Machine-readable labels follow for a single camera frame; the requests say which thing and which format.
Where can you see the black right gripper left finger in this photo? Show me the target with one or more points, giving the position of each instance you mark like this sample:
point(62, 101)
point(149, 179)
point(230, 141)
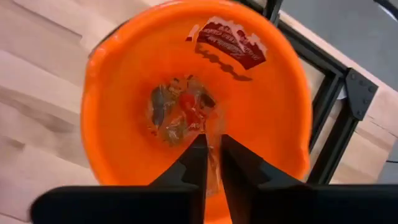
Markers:
point(140, 205)

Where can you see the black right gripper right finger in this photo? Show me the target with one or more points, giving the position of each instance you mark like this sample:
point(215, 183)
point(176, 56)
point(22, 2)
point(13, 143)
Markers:
point(295, 205)

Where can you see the small red candy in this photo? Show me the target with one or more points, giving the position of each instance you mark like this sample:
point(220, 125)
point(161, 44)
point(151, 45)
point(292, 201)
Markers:
point(189, 109)

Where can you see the orange halloween bucket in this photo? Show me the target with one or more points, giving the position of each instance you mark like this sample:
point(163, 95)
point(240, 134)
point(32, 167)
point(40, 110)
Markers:
point(124, 93)

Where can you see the red snack packet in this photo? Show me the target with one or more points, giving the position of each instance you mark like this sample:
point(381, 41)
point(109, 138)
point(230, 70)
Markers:
point(233, 46)

